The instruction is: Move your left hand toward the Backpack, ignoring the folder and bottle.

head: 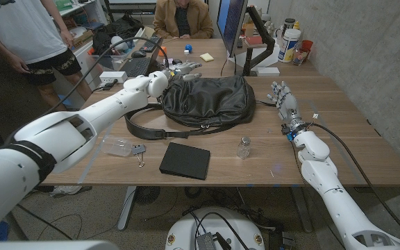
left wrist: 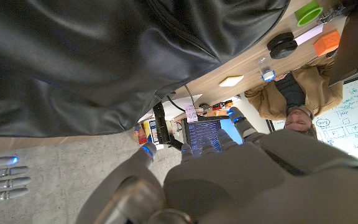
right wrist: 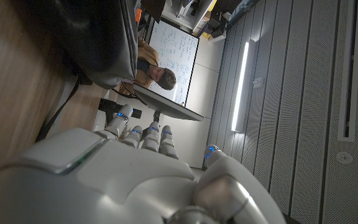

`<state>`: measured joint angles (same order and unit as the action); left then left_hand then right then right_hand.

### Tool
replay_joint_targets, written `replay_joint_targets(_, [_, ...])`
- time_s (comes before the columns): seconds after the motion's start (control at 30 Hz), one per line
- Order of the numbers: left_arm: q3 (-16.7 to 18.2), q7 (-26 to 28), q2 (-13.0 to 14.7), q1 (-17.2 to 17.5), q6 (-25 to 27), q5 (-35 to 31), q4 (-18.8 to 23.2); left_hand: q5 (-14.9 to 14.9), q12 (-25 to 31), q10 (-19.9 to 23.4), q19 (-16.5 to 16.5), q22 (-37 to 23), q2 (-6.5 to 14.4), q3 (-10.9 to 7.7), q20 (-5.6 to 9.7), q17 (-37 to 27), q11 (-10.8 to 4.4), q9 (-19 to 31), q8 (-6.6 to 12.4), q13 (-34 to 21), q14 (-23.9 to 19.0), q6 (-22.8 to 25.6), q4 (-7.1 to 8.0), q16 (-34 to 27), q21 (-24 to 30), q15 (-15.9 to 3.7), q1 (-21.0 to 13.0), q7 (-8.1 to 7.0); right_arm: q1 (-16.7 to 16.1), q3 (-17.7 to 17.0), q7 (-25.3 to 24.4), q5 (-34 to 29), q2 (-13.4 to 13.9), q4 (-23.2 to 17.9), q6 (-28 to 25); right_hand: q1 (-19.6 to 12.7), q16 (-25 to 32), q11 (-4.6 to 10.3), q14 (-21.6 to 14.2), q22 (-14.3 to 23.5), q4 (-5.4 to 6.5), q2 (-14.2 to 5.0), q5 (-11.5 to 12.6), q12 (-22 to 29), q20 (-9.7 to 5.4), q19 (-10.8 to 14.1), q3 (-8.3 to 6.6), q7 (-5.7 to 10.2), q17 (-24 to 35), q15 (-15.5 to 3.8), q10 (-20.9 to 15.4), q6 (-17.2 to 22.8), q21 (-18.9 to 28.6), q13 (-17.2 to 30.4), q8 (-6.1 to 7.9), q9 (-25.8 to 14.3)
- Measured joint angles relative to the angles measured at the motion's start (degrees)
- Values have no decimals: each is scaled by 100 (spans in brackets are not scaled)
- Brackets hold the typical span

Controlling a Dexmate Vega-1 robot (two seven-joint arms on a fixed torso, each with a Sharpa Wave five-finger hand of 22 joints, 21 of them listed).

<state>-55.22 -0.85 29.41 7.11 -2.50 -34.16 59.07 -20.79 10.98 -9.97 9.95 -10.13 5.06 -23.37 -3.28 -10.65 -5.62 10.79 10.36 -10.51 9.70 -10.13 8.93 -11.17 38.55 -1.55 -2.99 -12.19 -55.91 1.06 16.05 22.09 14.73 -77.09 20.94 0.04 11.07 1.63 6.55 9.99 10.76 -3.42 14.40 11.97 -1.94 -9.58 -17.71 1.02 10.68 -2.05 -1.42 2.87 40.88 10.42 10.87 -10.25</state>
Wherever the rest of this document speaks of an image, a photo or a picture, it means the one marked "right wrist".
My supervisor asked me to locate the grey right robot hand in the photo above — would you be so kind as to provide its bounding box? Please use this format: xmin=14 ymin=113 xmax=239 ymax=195
xmin=0 ymin=103 xmax=289 ymax=224

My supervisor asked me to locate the black leather backpack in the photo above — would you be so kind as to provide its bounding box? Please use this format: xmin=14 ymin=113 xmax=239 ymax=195
xmin=9 ymin=0 xmax=140 ymax=142

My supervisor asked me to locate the computer monitor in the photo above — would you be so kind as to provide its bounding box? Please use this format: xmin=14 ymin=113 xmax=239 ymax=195
xmin=132 ymin=83 xmax=205 ymax=123

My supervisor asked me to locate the person in tan jacket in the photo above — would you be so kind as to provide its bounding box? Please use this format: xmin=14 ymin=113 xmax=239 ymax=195
xmin=117 ymin=36 xmax=178 ymax=96

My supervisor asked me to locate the whiteboard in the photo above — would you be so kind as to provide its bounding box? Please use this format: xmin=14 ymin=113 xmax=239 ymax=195
xmin=147 ymin=19 xmax=200 ymax=107

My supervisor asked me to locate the long ceiling light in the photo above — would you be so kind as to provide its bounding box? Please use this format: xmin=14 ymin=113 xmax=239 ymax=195
xmin=230 ymin=39 xmax=252 ymax=133

